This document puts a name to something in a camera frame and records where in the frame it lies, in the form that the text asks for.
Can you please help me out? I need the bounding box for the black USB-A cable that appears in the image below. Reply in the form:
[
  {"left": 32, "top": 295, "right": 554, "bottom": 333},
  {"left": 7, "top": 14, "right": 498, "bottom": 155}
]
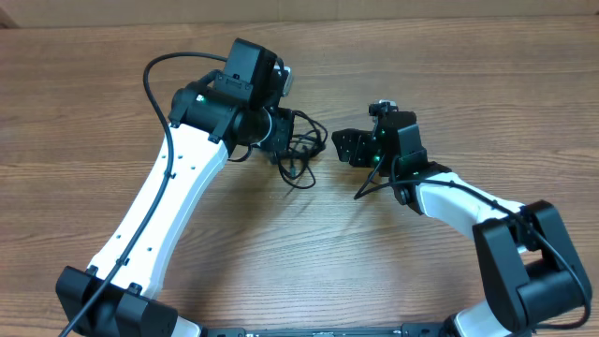
[{"left": 270, "top": 110, "right": 329, "bottom": 191}]

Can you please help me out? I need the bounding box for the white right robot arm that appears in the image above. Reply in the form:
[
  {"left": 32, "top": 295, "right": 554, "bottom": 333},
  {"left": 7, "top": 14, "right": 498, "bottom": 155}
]
[{"left": 332, "top": 107, "right": 592, "bottom": 336}]

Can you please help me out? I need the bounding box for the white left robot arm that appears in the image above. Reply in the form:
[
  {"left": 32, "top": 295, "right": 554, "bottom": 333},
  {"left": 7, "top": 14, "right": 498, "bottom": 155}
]
[{"left": 55, "top": 38, "right": 294, "bottom": 336}]

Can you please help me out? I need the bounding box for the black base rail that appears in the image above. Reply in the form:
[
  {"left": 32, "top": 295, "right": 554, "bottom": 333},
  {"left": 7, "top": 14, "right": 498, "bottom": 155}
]
[{"left": 199, "top": 323, "right": 453, "bottom": 337}]

